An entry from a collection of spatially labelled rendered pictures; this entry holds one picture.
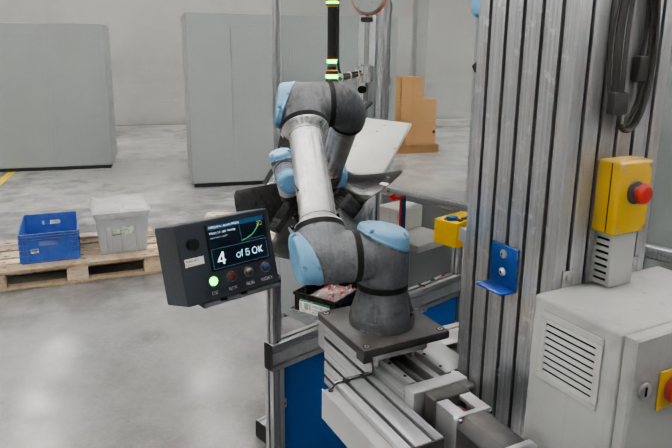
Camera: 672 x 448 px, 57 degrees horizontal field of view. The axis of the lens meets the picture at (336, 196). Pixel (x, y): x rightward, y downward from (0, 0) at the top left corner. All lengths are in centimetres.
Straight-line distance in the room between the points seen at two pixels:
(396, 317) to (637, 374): 53
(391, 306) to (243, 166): 639
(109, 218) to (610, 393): 412
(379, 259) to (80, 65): 799
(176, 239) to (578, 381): 88
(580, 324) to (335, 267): 51
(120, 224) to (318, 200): 356
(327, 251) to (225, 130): 633
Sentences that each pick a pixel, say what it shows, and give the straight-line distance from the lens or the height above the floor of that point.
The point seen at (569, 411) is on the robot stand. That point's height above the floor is 105.
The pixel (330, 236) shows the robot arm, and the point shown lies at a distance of 133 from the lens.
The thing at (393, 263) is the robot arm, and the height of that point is 120.
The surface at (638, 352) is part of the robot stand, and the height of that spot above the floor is 121.
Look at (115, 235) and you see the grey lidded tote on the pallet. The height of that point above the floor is 29.
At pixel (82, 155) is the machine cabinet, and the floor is 20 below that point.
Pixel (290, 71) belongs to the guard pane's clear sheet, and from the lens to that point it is 354.
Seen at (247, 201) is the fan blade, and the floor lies 107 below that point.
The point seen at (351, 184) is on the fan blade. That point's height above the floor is 120.
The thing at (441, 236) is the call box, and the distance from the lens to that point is 221.
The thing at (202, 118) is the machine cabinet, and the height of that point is 84.
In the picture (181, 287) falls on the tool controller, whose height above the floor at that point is 111.
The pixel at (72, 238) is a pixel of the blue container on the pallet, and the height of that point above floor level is 30.
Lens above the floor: 165
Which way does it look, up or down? 13 degrees down
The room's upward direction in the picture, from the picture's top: 1 degrees clockwise
